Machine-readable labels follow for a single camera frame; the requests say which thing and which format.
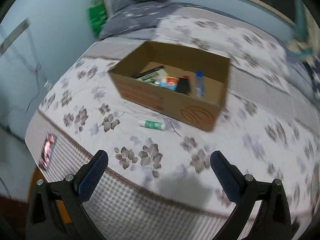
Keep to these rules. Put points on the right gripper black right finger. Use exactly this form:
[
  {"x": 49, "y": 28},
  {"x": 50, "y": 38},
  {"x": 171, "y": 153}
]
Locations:
[{"x": 273, "y": 220}]

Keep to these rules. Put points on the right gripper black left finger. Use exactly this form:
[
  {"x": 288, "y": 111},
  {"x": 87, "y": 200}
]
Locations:
[{"x": 56, "y": 209}]

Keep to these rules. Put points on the green white glue stick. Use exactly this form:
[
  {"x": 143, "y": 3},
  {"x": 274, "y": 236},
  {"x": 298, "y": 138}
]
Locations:
[{"x": 152, "y": 125}]

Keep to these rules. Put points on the blue capped clear bottle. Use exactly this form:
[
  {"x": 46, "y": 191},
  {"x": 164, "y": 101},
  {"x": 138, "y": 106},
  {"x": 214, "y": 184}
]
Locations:
[{"x": 199, "y": 84}]

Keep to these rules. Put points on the black rectangular object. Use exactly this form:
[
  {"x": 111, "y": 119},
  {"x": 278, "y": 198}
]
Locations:
[{"x": 183, "y": 85}]

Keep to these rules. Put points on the black marker pen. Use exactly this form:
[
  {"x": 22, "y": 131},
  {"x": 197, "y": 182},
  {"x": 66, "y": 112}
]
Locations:
[{"x": 148, "y": 72}]

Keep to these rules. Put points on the brown cardboard box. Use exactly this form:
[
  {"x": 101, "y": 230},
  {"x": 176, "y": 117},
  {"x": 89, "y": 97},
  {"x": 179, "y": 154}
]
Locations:
[{"x": 178, "y": 61}]

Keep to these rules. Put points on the star pattern navy pillow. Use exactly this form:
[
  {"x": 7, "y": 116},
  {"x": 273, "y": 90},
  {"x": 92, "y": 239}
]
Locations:
[{"x": 313, "y": 67}]

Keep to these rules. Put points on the folded floral white blanket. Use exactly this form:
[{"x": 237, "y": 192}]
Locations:
[{"x": 235, "y": 42}]

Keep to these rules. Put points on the green shopping bag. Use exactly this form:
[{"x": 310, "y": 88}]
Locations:
[{"x": 96, "y": 16}]

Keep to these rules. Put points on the starry grey blue duvet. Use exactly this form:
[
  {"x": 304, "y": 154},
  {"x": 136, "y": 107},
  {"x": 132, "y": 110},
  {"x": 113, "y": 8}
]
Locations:
[{"x": 135, "y": 15}]

